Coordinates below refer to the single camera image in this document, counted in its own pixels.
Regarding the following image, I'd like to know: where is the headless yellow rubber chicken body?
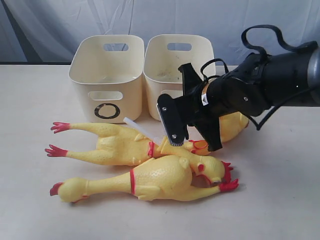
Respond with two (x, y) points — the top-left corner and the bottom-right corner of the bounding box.
(219, 112), (249, 143)

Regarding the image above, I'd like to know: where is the white backdrop curtain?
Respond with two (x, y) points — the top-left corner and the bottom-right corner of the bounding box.
(0, 0), (320, 65)

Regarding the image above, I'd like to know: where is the cream bin marked O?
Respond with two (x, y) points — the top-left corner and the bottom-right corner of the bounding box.
(68, 34), (145, 123)

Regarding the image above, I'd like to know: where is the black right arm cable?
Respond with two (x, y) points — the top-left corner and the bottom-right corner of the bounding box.
(199, 24), (320, 131)

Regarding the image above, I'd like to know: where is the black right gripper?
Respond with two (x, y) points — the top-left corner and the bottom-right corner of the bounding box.
(156, 63), (271, 152)

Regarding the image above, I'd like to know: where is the whole rubber chicken facing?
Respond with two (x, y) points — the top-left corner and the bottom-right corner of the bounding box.
(44, 122), (213, 166)
(49, 155), (239, 203)

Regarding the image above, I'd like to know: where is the cream bin marked X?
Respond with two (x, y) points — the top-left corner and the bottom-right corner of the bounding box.
(143, 34), (214, 121)

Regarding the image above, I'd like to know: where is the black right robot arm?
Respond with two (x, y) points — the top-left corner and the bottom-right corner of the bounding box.
(157, 49), (320, 152)

